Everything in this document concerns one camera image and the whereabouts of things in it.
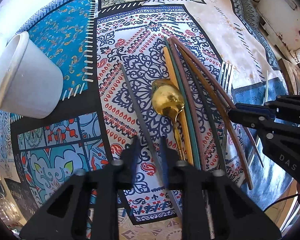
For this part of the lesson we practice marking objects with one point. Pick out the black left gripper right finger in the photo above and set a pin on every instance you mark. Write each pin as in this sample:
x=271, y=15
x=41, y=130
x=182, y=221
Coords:
x=211, y=198

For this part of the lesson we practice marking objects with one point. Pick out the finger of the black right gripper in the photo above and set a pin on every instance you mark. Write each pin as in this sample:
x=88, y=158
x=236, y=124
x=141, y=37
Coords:
x=286, y=107
x=254, y=116

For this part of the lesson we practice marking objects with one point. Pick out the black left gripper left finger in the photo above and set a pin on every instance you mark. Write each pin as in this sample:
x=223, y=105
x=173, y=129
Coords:
x=65, y=214

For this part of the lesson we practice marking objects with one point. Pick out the light brown wooden chopstick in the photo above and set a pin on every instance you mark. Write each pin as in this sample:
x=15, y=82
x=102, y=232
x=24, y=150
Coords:
x=197, y=67

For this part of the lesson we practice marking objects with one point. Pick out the yellow chopstick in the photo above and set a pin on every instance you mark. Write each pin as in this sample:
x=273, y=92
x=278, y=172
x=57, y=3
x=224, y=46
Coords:
x=179, y=103

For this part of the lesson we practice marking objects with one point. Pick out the dark brown wooden chopstick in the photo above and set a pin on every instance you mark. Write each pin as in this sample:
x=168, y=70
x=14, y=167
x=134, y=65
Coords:
x=215, y=91

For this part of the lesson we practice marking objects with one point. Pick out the green chopstick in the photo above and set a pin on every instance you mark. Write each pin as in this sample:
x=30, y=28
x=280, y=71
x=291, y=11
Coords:
x=191, y=146

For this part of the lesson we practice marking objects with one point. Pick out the gold metal spoon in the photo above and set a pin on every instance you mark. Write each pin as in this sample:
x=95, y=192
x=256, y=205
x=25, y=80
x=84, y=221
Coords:
x=162, y=99

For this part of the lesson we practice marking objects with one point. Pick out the silver metal fork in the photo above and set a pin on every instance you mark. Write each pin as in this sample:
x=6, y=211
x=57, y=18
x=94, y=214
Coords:
x=224, y=78

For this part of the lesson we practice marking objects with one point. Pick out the white ceramic utensil cup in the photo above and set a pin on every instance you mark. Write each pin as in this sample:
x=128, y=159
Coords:
x=30, y=83

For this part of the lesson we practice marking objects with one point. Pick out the patterned patchwork table mat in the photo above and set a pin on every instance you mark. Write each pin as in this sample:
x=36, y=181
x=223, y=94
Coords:
x=110, y=52

